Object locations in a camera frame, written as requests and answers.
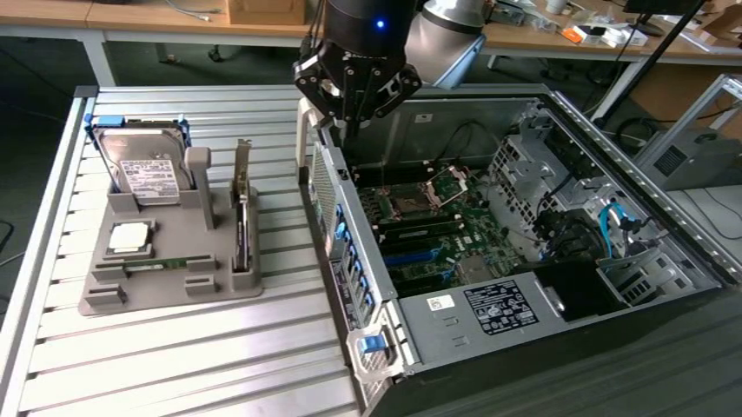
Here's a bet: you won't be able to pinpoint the blue disk caddy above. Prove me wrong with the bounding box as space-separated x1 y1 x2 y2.
83 113 193 195

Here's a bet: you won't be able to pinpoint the closed cardboard box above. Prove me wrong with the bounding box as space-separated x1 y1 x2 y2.
225 0 306 26

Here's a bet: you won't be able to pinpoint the open black PC case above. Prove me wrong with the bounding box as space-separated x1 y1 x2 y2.
294 83 742 417

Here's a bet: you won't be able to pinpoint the low-profile graphics card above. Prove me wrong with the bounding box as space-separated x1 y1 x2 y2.
229 137 260 273

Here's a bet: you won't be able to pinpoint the silver disk bay bracket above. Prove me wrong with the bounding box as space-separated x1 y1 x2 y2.
596 247 696 305

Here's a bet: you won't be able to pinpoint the CPU socket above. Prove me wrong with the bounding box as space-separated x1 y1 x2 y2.
384 184 445 218

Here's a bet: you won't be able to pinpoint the grey metal component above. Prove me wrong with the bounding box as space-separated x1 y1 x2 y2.
484 0 525 25

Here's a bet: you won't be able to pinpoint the wooden office desk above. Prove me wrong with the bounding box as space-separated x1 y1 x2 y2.
0 0 325 87
480 0 742 125

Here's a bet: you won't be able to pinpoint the grey power supply unit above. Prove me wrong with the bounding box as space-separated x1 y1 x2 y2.
396 271 567 366

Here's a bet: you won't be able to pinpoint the silver hard disk drive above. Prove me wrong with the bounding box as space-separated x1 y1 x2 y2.
91 122 196 206

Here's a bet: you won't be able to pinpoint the grey equipment box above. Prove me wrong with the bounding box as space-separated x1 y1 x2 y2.
633 125 742 192

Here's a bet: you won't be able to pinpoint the open brown carton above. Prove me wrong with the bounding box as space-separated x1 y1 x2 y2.
697 0 742 49

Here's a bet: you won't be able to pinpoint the grey parts rack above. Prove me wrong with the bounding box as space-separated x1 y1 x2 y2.
77 146 266 317

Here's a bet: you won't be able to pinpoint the silver disk bay cage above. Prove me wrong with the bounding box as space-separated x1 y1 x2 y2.
485 129 584 238

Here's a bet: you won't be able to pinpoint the metal socket cover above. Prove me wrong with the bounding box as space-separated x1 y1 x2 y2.
424 166 469 208

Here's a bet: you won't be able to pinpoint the black monitor with stand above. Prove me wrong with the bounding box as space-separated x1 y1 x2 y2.
623 0 705 36

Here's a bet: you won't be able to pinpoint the black RAM stick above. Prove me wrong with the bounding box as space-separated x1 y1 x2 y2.
374 219 464 244

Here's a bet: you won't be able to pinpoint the green motherboard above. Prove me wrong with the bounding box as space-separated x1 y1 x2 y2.
352 167 523 296

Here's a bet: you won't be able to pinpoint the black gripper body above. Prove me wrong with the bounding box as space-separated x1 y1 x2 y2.
314 0 428 78

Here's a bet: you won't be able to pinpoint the black tripod pole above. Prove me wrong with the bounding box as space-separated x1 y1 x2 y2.
589 0 711 129

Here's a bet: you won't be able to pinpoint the light blue wire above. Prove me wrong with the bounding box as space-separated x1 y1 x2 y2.
597 197 633 261

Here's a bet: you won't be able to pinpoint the thin grey cable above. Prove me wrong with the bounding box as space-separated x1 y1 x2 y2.
162 0 225 22

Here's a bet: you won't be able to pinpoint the grey chipset heatsink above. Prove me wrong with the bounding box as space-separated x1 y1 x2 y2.
456 255 493 283

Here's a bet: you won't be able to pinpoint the small white box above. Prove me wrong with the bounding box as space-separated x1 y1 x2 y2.
599 28 649 48

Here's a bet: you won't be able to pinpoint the black cable with plug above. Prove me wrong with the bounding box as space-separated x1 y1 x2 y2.
297 0 325 60

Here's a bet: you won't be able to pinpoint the silver CPU chip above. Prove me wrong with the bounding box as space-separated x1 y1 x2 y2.
105 220 154 257

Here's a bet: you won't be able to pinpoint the black power wire bundle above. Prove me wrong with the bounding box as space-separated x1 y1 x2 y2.
532 208 604 261

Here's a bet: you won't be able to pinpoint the green RAM stick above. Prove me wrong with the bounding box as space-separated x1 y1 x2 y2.
124 257 189 271

